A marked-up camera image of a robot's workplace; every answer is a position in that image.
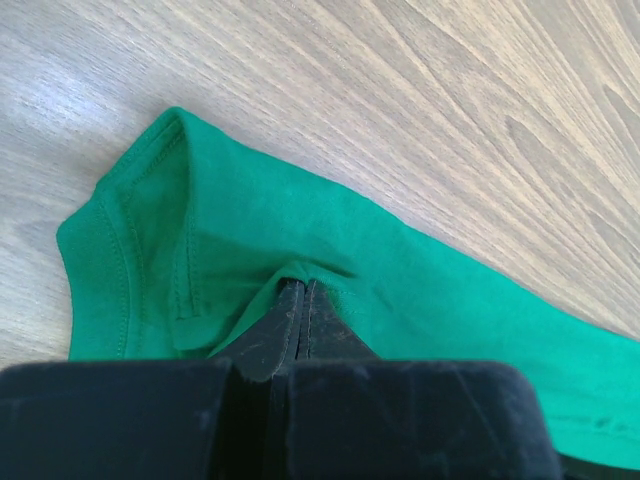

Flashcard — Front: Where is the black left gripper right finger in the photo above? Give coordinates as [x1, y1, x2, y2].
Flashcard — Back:
[282, 283, 563, 479]

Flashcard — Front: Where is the green t shirt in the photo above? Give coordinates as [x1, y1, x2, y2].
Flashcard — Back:
[57, 108, 639, 469]

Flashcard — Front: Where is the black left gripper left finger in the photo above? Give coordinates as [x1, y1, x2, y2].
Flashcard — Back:
[1, 280, 305, 479]

